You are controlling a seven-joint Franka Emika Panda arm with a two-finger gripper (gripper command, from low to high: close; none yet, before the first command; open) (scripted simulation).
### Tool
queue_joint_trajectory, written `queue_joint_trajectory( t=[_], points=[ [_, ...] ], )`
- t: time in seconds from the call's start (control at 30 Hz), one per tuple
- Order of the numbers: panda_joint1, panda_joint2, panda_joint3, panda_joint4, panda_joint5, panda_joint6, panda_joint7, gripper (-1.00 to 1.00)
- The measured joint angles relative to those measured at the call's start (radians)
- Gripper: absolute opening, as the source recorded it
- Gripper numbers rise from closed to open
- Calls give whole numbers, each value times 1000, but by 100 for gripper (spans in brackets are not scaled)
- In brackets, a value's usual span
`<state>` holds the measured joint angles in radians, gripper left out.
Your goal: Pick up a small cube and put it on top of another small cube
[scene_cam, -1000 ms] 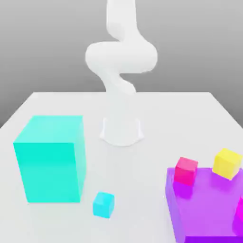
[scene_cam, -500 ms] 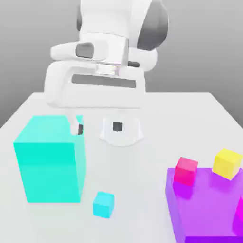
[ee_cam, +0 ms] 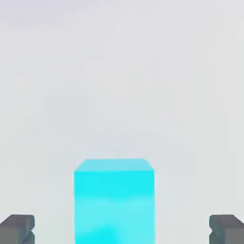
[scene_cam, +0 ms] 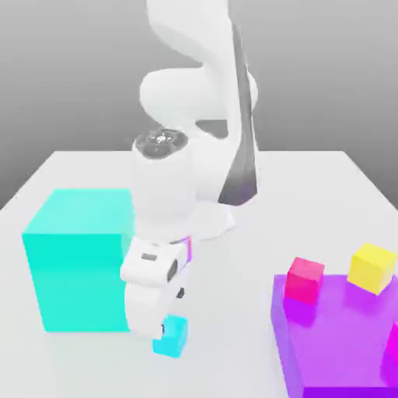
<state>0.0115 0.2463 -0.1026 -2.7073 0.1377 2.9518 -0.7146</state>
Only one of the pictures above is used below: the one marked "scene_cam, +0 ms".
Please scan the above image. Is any small pink cube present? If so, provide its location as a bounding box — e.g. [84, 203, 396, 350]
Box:
[283, 257, 326, 306]

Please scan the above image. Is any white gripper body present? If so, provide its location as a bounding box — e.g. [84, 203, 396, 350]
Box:
[124, 278, 179, 340]

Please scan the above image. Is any small cyan cube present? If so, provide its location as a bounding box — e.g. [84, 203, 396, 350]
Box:
[152, 313, 189, 359]

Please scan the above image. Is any large purple box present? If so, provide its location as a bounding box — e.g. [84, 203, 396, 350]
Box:
[269, 273, 398, 398]

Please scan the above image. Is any small magenta cube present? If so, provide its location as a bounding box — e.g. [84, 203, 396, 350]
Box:
[384, 321, 398, 362]

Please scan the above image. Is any small yellow cube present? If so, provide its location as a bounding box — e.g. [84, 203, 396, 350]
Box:
[347, 243, 398, 296]

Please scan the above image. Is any large turquoise box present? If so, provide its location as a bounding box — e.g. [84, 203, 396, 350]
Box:
[21, 187, 137, 333]

